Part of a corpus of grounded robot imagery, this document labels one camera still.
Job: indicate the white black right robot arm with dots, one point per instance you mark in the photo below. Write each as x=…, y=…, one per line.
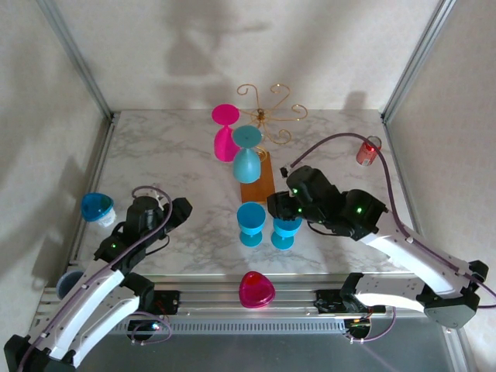
x=407, y=255

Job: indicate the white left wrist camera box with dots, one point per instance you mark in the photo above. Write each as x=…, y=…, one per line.
x=156, y=193

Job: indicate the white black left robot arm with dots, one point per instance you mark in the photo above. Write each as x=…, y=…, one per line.
x=97, y=294

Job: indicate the blue plastic wine glass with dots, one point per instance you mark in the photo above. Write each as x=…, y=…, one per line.
x=286, y=232
x=251, y=217

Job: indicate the grey blue measuring cup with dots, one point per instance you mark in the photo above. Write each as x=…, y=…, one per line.
x=69, y=284

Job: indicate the aluminium frame post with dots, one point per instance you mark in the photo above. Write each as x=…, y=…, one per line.
x=417, y=58
x=77, y=58

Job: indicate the magenta translucent heart bowl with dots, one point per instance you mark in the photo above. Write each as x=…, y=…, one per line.
x=255, y=290

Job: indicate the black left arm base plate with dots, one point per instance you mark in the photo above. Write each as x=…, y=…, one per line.
x=168, y=302

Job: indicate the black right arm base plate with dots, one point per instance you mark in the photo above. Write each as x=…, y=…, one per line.
x=329, y=302

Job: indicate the aluminium frame rails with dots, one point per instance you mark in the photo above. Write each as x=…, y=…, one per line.
x=217, y=298

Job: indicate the black controller board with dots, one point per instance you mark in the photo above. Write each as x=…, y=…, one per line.
x=145, y=327
x=358, y=327

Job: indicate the blue translucent bowl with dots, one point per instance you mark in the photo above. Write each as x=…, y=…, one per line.
x=95, y=205

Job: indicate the light teal plastic wine glass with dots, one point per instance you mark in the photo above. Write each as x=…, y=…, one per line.
x=246, y=167

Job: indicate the red soda can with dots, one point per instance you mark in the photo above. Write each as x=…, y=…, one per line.
x=366, y=155

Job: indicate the pink plastic wine glass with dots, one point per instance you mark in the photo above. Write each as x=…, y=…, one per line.
x=224, y=113

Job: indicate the grey metal panel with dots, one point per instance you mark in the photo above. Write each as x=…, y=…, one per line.
x=252, y=353

